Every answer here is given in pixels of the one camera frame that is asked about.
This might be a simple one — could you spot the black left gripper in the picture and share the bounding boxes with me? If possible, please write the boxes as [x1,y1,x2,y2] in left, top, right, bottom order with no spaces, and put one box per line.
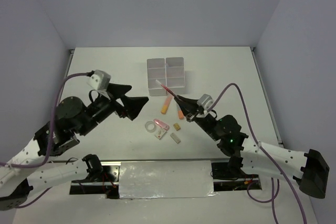
[80,83,150,135]

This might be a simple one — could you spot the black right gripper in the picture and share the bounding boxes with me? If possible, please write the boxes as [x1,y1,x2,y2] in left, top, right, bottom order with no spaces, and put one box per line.
[174,94,221,141]

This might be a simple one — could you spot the small yellow box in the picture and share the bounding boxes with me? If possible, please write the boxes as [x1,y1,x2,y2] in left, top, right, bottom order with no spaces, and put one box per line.
[173,123,181,131]

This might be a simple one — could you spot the red pen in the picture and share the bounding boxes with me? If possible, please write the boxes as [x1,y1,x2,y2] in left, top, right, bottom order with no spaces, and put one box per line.
[155,79,180,100]

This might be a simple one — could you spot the pink utility knife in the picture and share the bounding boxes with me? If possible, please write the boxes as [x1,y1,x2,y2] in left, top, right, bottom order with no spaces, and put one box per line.
[153,119,170,131]

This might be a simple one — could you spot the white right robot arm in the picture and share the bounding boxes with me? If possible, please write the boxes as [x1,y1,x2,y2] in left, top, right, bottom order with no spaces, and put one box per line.
[174,95,330,199]

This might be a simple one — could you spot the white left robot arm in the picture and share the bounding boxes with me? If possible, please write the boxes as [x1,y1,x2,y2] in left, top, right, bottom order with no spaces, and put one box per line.
[1,83,149,211]

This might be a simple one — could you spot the orange highlighter clear cap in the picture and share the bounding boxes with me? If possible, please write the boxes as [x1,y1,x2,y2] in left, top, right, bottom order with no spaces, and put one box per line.
[176,104,184,120]

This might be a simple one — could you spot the pink yellow highlighter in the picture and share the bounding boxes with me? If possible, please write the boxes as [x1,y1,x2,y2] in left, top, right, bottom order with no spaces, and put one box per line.
[161,95,173,114]

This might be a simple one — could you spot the white right divided container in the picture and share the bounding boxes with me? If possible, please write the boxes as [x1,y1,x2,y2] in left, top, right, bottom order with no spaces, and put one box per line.
[165,57,186,94]

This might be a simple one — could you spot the white divided container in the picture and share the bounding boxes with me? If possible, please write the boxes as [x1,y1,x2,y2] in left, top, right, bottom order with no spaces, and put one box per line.
[146,58,167,97]
[165,57,186,94]

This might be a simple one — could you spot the clear tape roll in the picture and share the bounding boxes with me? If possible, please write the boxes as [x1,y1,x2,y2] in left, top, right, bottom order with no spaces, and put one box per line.
[145,121,156,133]

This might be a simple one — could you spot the white eraser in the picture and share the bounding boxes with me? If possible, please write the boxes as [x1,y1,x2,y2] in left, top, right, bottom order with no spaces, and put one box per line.
[170,133,181,144]

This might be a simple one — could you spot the white red staple box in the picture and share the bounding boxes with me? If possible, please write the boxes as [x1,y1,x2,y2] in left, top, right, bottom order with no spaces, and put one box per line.
[154,128,167,140]

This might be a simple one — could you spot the white left divided container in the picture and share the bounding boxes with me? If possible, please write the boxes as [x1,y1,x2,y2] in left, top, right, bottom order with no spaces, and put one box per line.
[146,58,167,97]

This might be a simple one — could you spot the silver foil cover plate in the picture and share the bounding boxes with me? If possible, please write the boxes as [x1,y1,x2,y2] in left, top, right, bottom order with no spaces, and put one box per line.
[119,161,215,199]

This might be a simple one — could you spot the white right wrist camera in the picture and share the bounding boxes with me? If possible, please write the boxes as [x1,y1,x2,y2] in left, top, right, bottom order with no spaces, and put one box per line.
[197,94,214,118]

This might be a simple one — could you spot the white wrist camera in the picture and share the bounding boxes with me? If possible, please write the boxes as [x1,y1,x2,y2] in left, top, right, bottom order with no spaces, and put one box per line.
[87,70,111,91]
[197,94,214,118]

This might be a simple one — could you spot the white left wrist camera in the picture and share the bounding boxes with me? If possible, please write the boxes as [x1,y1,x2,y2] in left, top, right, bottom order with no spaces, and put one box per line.
[87,70,111,91]

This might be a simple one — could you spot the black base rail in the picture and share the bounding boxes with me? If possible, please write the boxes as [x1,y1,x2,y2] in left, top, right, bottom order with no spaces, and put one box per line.
[69,159,261,200]

